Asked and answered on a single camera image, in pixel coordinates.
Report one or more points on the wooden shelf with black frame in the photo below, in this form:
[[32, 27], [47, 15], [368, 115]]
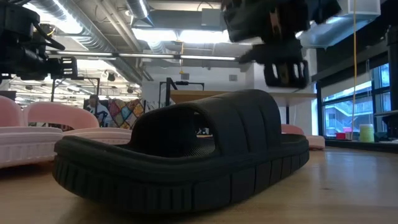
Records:
[[186, 96]]

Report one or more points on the red container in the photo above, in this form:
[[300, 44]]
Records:
[[340, 136]]

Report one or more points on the colourful patchwork quilt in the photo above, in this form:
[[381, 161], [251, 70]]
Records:
[[126, 113]]

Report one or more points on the long ceiling light fixture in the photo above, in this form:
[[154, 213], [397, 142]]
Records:
[[146, 56]]

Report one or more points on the pink rubber slide sandal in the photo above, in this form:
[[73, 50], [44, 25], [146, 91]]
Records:
[[62, 116], [28, 146], [315, 141]]

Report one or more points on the silver ventilation duct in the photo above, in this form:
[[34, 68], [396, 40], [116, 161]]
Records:
[[93, 34]]

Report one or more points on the light green roll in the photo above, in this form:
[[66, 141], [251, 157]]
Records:
[[367, 133]]

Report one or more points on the black background rack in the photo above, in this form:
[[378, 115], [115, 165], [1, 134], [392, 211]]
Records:
[[168, 90]]

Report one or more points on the black rubber slide sandal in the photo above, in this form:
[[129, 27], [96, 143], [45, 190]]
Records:
[[174, 183]]

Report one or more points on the person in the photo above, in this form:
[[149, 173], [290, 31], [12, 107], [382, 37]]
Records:
[[94, 107]]

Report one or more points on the white ceiling unit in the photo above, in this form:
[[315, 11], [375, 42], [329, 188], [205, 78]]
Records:
[[357, 9]]

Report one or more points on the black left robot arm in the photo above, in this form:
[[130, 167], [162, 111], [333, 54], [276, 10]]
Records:
[[15, 31]]

